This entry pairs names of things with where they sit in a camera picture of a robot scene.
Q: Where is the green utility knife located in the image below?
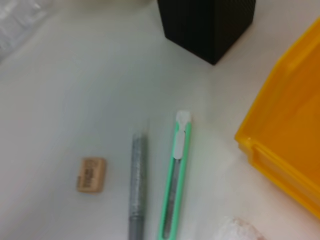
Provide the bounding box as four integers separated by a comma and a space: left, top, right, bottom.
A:
156, 110, 193, 240

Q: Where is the white paper ball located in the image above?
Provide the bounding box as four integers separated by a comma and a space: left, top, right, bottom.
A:
213, 216, 266, 240

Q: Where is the clear plastic water bottle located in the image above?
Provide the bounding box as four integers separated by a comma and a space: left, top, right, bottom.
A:
0, 0, 48, 61

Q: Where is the grey marker pen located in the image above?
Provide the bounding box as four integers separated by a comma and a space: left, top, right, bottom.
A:
128, 133, 148, 240

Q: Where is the beige eraser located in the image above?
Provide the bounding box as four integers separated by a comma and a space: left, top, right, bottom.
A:
76, 156, 108, 194

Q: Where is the black mesh pen holder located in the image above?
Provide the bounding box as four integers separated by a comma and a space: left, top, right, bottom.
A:
157, 0, 257, 66

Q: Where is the yellow plastic storage bin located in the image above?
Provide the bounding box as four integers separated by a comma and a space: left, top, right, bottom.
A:
234, 17, 320, 220

